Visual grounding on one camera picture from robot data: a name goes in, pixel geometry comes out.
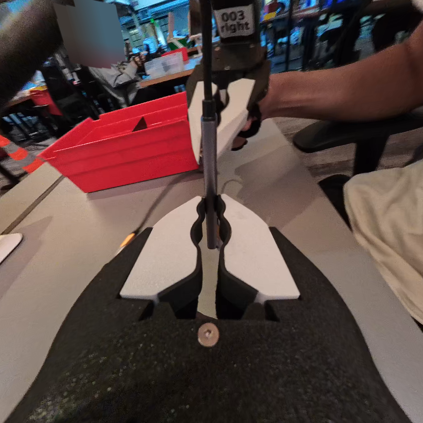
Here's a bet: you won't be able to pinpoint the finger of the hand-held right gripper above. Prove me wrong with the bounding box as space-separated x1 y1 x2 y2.
188 81 219 166
216 78 256 156

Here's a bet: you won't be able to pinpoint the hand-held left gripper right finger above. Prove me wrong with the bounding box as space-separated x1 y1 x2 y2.
216 194 301 319

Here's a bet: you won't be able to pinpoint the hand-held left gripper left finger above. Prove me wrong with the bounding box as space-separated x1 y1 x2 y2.
120 196 203 319

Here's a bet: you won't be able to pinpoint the grey USB hub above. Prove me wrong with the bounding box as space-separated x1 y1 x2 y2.
199 0 221 250

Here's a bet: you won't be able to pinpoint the black cable orange plugs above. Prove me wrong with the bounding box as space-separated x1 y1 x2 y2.
117 172 205 248

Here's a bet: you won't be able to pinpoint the person's right forearm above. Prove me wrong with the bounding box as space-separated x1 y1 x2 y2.
268 31 423 121

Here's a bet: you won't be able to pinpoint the grey desk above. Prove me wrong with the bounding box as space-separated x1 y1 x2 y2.
0 117 423 423
0 162 64 233

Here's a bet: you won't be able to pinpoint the person's right hand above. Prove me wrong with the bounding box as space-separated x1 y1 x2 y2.
231 99 276 151

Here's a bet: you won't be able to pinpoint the clear plastic box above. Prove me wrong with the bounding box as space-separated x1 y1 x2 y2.
144 52 184 76

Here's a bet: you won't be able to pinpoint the red plastic bin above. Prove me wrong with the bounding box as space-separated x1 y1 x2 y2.
38 92 200 193

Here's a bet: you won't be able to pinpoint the black office chair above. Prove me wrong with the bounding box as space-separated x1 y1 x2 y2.
292 112 423 225

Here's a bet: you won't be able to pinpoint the person's body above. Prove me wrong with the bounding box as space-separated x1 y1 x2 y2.
344 162 423 326

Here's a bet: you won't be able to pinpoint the white stand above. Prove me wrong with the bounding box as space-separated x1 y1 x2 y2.
0 233 23 264

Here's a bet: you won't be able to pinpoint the orange striped strap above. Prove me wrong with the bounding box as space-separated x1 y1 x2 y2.
0 135 45 174

